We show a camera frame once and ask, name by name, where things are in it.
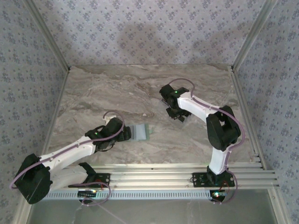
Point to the green card holder wallet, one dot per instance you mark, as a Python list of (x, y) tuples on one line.
[(140, 131)]

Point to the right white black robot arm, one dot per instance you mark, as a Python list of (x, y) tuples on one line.
[(194, 107)]

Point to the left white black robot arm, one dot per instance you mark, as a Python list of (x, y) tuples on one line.
[(70, 151)]

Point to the small black circuit board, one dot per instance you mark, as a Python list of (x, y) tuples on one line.
[(86, 193), (218, 194)]

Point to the grey metal lower panel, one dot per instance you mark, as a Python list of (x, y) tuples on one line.
[(163, 212)]

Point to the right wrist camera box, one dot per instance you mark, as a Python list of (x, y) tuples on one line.
[(166, 91)]

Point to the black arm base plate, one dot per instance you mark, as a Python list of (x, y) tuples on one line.
[(107, 179), (197, 179)]

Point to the long aluminium extrusion rail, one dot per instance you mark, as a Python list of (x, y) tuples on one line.
[(151, 177)]

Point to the aluminium table side rail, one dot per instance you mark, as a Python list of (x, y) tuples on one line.
[(57, 105), (244, 102)]

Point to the slanted aluminium frame post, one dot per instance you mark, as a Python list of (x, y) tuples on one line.
[(254, 35), (48, 35)]

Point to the short aluminium frame leg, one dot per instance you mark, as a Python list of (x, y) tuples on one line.
[(21, 212), (278, 207)]

